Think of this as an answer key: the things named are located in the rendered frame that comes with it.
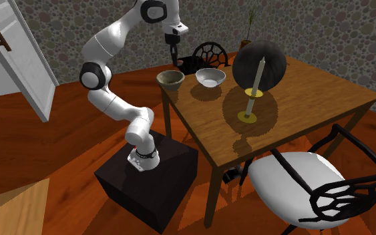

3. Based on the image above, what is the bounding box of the white cabinet with brown handles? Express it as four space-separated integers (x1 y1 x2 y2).
0 0 60 123

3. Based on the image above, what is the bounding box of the light wooden furniture top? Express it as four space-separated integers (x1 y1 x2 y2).
0 177 50 235

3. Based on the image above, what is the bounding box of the brown wooden table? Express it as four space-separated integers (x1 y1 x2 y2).
160 53 376 229

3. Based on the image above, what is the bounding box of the potted green plant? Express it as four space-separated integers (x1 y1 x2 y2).
239 5 260 51

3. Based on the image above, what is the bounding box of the black chair with white seat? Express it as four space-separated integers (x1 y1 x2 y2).
176 41 230 76
238 123 376 235

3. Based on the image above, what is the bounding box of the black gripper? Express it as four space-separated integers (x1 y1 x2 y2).
164 33 182 68

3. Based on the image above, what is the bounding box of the black robot stand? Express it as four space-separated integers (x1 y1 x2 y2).
93 128 199 235

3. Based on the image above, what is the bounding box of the grey-brown stone bowl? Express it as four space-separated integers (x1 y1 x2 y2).
156 69 186 91

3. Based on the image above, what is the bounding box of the large black sphere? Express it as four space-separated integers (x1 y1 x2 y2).
232 40 288 93

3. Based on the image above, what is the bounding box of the white candle on yellow holder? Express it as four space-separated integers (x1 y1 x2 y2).
237 56 266 124

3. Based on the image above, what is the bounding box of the white bowl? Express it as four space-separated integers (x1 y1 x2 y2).
195 67 226 89

